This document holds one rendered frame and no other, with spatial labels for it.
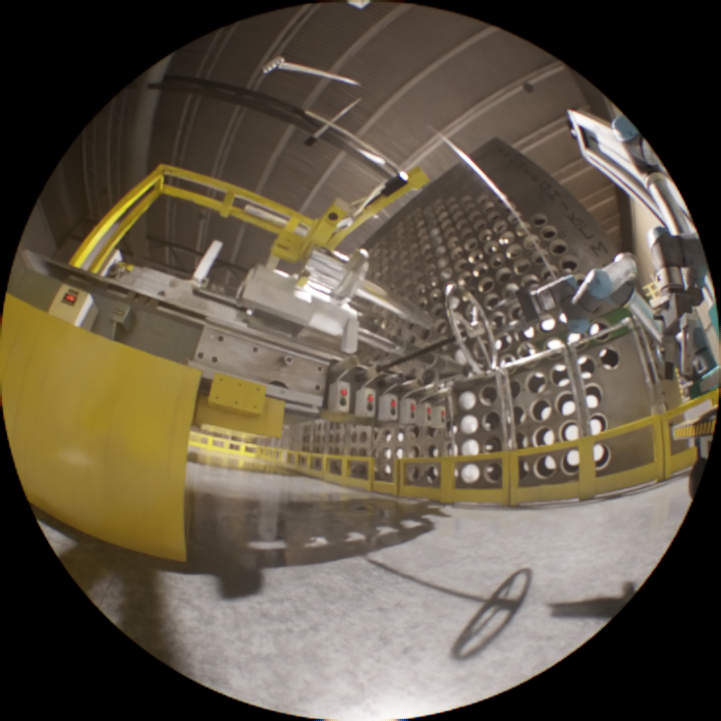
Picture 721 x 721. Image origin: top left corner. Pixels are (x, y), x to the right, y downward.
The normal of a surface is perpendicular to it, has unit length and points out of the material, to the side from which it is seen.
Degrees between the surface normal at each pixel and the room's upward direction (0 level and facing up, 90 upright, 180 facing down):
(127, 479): 90
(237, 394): 90
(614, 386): 90
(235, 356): 90
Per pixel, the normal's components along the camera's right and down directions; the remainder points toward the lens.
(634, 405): -0.80, -0.27
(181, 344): 0.60, -0.29
